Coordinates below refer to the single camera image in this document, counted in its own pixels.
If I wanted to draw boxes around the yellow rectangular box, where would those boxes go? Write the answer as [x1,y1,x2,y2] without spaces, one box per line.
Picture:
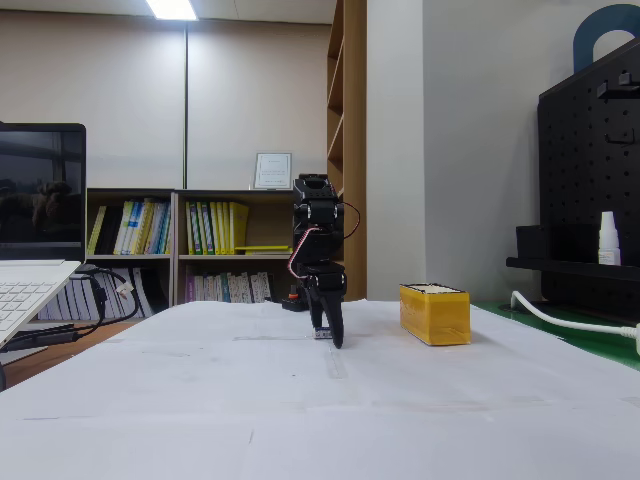
[398,282,472,347]

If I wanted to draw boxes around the black orange table clamp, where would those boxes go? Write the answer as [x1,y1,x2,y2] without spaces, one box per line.
[280,284,314,314]

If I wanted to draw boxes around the flat yellow book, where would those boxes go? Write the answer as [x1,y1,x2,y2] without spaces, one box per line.
[234,244,294,255]

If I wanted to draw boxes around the white paper table cover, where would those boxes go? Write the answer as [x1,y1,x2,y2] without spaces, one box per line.
[0,298,640,480]

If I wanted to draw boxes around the low wooden bookshelf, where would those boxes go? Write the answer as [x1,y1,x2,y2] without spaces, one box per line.
[172,188,301,306]
[85,187,176,321]

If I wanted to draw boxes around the framed white certificate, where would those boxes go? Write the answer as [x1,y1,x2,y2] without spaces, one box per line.
[252,151,295,191]

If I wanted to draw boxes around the tall wooden shelf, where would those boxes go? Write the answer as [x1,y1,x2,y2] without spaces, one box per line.
[326,0,369,303]

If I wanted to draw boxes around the black pegboard box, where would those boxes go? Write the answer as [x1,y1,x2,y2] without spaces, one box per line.
[515,224,554,261]

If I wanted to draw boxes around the green desk mat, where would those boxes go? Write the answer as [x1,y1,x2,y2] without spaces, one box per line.
[469,298,640,374]

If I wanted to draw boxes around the small white bottle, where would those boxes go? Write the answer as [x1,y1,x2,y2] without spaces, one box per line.
[597,210,622,266]

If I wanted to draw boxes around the white laptop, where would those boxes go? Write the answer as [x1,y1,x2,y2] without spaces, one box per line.
[0,122,88,351]

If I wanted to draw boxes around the ceiling light panel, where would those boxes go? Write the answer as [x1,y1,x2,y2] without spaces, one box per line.
[144,0,199,21]

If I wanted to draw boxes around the blue arch shape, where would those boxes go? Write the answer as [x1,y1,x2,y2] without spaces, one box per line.
[572,3,640,74]

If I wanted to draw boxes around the red white servo cable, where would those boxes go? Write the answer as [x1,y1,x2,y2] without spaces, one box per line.
[287,225,326,282]

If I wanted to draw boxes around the red black servo cable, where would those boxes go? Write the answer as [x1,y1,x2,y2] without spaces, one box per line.
[339,201,362,237]

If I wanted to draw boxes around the yellow ring binder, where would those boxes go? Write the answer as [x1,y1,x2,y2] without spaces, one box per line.
[230,201,250,255]

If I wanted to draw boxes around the black laptop cable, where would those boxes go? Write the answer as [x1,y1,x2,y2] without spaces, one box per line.
[69,267,142,341]

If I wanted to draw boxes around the white power strip cable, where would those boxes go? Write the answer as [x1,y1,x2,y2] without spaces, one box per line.
[510,290,632,336]

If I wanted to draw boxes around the black cable adapter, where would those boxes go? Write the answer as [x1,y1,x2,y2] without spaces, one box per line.
[0,322,77,354]

